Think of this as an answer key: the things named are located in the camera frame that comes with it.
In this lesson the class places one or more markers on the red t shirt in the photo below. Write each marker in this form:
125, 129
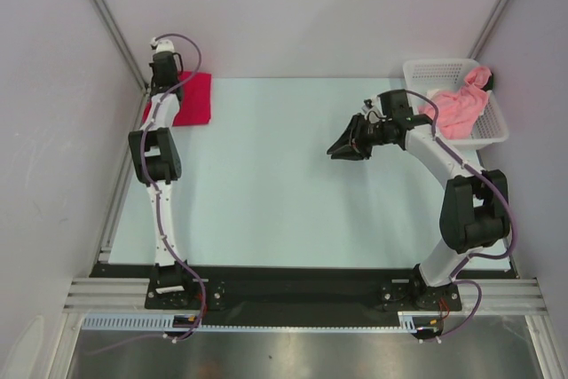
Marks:
196, 103

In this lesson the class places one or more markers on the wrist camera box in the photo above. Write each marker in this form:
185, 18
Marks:
372, 110
163, 44

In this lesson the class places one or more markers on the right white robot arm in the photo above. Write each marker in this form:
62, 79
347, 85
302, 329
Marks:
475, 212

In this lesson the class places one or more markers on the left aluminium frame post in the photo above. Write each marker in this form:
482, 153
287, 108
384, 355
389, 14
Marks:
119, 41

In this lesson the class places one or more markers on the white plastic basket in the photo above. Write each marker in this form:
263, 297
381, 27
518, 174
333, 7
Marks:
433, 75

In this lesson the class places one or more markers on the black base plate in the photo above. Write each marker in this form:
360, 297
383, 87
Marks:
271, 297

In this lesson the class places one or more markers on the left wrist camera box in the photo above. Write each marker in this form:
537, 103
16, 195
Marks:
163, 44

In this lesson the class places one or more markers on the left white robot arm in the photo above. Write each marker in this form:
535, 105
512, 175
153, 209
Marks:
157, 166

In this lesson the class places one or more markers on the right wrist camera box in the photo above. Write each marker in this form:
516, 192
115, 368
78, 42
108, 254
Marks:
372, 110

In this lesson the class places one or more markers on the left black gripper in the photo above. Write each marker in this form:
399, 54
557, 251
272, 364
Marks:
153, 74

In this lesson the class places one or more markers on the right aluminium frame post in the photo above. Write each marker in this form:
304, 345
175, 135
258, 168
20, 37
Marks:
491, 23

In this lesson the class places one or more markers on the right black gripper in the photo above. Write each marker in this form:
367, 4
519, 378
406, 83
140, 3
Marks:
354, 130

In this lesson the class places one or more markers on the aluminium frame post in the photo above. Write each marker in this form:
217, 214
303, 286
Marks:
491, 23
119, 41

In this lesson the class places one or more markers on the aluminium front rail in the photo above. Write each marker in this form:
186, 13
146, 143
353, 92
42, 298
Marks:
499, 297

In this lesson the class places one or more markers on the pink t shirt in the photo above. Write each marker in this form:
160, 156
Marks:
459, 110

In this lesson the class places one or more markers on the white cable duct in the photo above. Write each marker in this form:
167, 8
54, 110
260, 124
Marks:
180, 323

